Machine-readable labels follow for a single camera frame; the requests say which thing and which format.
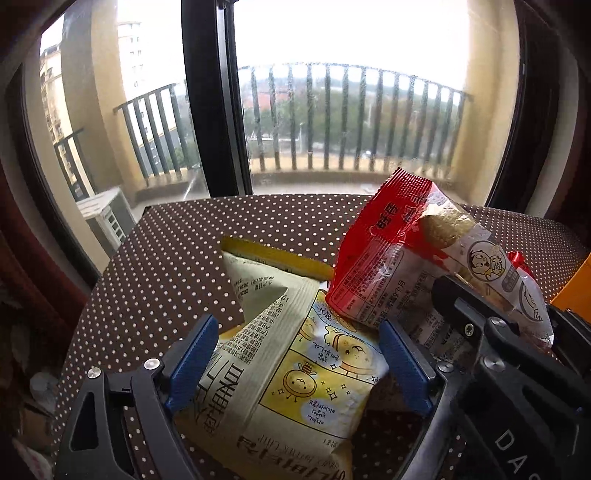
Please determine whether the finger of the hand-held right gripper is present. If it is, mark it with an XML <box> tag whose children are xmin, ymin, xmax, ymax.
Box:
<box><xmin>548</xmin><ymin>303</ymin><xmax>591</xmax><ymax>371</ymax></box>
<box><xmin>431</xmin><ymin>274</ymin><xmax>521</xmax><ymax>357</ymax></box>

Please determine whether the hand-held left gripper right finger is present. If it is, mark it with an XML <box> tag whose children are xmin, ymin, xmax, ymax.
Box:
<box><xmin>379</xmin><ymin>318</ymin><xmax>472</xmax><ymax>480</ymax></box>

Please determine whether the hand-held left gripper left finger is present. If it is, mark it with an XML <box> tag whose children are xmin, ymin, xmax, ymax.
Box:
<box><xmin>54</xmin><ymin>314</ymin><xmax>220</xmax><ymax>480</ymax></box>

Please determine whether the orange cardboard box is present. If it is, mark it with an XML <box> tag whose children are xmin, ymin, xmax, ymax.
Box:
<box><xmin>549</xmin><ymin>251</ymin><xmax>591</xmax><ymax>315</ymax></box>

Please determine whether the red and white snack bag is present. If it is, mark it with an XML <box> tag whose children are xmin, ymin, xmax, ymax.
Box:
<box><xmin>325</xmin><ymin>167</ymin><xmax>555</xmax><ymax>365</ymax></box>

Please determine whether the yellow comic print snack bag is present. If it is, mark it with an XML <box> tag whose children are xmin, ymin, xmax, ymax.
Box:
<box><xmin>173</xmin><ymin>236</ymin><xmax>391</xmax><ymax>480</ymax></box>

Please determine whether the brown polka dot tablecloth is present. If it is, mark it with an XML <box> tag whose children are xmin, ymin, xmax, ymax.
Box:
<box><xmin>51</xmin><ymin>193</ymin><xmax>591</xmax><ymax>480</ymax></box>

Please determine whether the white outdoor AC unit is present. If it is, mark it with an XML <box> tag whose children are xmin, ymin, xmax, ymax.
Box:
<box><xmin>75</xmin><ymin>186</ymin><xmax>138</xmax><ymax>259</ymax></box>

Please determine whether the dark red curtain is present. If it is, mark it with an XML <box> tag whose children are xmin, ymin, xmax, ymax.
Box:
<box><xmin>0</xmin><ymin>157</ymin><xmax>100</xmax><ymax>333</ymax></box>

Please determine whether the black balcony railing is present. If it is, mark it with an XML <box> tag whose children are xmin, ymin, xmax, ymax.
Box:
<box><xmin>53</xmin><ymin>62</ymin><xmax>474</xmax><ymax>195</ymax></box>

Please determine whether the black window frame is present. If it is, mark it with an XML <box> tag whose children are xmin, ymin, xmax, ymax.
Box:
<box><xmin>9</xmin><ymin>0</ymin><xmax>583</xmax><ymax>287</ymax></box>

